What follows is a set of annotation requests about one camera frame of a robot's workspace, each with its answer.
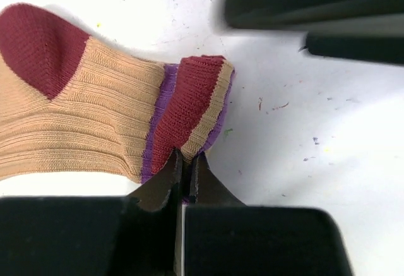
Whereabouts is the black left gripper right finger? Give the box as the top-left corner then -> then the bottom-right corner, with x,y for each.
184,154 -> 353,275

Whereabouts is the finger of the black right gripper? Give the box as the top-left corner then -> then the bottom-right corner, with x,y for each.
216,0 -> 403,65

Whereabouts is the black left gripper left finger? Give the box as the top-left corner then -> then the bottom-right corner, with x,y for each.
1,150 -> 182,275

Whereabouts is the tan maroon purple-striped sock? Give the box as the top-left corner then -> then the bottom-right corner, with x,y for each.
1,4 -> 235,184

